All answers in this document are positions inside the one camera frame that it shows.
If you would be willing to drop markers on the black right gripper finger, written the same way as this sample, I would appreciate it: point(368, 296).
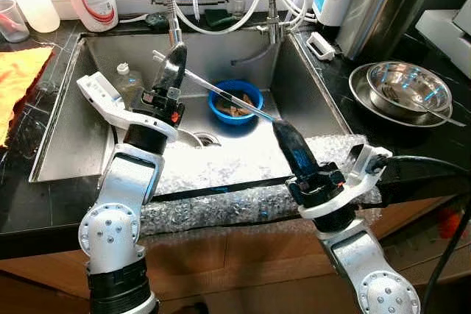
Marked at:
point(287, 152)
point(303, 154)

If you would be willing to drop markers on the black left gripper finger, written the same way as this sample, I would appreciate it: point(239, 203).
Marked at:
point(178, 71)
point(162, 79)

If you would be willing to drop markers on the long thin silver utensil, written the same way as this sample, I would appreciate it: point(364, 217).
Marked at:
point(199, 77)

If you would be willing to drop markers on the large stainless steel plate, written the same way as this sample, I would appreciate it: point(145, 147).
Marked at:
point(360, 97)

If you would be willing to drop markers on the stainless steel bowl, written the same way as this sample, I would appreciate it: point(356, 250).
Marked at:
point(412, 79)

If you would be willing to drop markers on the white kitchen appliance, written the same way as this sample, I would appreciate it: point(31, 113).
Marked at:
point(449, 34)

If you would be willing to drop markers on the clear plastic bottle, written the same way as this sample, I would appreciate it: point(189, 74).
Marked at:
point(129, 82)

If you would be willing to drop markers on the stainless steel sink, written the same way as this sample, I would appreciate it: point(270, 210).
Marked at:
point(206, 53)

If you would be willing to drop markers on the chrome spring pull-down faucet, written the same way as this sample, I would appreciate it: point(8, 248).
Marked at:
point(174, 31)

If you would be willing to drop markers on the blue plastic bowl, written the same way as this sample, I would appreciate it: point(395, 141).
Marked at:
point(215, 112)

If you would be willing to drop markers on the sink drain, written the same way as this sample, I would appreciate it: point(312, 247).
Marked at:
point(207, 139)

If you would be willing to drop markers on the brown scraps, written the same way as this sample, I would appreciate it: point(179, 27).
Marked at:
point(235, 111)

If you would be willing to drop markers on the dark green sponge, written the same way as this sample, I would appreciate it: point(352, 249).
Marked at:
point(218, 18)

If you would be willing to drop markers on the black tape strip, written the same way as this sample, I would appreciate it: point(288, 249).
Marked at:
point(221, 189)

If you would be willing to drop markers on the bubble wrap padding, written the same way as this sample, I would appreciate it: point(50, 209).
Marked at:
point(221, 211)

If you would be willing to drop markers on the small white plastic clip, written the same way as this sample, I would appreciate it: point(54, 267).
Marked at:
point(320, 45)

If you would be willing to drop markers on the wooden cabinet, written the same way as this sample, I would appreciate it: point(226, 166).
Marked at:
point(243, 270)

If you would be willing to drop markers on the small orange object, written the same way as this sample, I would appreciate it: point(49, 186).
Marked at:
point(450, 223)

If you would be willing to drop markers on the stainless steel fork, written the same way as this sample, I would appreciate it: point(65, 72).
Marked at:
point(441, 117)

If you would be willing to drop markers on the yellow cloth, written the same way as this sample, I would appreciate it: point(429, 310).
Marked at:
point(18, 79)

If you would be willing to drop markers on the clear plastic cup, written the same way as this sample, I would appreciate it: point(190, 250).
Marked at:
point(11, 23)

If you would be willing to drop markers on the tall stainless steel appliance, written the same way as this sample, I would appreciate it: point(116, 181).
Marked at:
point(383, 12)

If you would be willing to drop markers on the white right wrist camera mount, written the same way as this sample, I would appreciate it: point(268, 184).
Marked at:
point(364, 170)

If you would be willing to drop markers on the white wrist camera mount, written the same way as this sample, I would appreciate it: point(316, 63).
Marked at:
point(103, 97)
point(364, 170)

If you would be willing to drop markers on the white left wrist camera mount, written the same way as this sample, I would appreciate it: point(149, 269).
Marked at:
point(103, 97)

